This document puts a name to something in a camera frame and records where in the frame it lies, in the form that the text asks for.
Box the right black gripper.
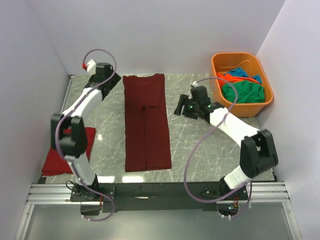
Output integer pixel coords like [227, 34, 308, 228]
[172, 94, 199, 121]

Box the dark maroon t shirt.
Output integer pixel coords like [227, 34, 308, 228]
[123, 73, 172, 172]

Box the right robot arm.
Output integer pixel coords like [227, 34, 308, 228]
[174, 86, 279, 200]

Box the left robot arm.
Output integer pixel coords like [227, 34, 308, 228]
[50, 60, 121, 201]

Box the orange t shirt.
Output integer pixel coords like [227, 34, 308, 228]
[216, 72, 260, 87]

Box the orange plastic basket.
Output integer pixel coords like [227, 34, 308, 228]
[211, 52, 274, 118]

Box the blue t shirt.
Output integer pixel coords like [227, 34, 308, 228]
[224, 67, 262, 84]

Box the green t shirt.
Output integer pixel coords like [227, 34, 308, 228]
[221, 80, 265, 104]

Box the folded red t shirt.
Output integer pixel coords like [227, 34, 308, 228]
[41, 126, 97, 177]

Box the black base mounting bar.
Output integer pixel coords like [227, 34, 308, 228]
[69, 181, 248, 216]

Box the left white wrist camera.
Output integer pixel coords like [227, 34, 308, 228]
[82, 59, 97, 75]

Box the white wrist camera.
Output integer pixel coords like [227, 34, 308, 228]
[82, 59, 97, 75]
[191, 81, 199, 88]

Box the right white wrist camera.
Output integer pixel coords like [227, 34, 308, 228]
[191, 81, 199, 88]

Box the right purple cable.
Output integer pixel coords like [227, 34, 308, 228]
[183, 77, 253, 219]

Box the aluminium frame rail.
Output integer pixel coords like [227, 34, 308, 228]
[26, 182, 291, 205]

